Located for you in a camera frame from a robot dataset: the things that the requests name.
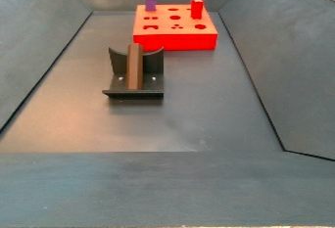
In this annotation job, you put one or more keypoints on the red shape sorter board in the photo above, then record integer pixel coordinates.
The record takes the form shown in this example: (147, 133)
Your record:
(168, 28)

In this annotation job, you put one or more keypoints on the red star peg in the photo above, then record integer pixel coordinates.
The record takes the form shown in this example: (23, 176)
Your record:
(196, 9)

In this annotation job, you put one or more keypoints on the brown hexagon peg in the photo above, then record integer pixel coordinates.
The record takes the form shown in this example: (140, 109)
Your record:
(135, 67)

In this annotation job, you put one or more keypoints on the purple rectangular block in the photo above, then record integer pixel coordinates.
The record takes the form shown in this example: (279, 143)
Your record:
(150, 5)

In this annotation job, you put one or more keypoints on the black curved holder stand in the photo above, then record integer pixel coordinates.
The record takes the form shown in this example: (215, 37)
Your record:
(152, 87)

